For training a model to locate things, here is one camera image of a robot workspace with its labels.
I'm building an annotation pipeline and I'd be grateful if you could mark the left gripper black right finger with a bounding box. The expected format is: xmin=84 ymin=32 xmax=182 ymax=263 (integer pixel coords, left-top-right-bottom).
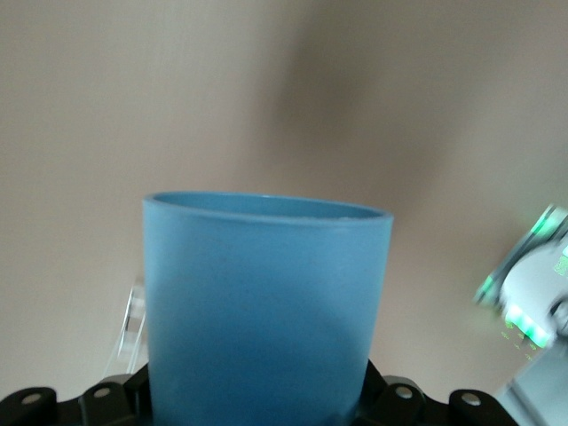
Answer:
xmin=354 ymin=359 xmax=511 ymax=426

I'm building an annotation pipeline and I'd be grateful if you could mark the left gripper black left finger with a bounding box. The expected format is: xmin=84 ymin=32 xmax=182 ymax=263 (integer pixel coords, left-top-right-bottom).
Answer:
xmin=0 ymin=361 xmax=154 ymax=426

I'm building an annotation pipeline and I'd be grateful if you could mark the blue plastic cup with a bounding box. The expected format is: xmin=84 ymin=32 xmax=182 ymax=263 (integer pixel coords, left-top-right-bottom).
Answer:
xmin=140 ymin=190 xmax=396 ymax=426

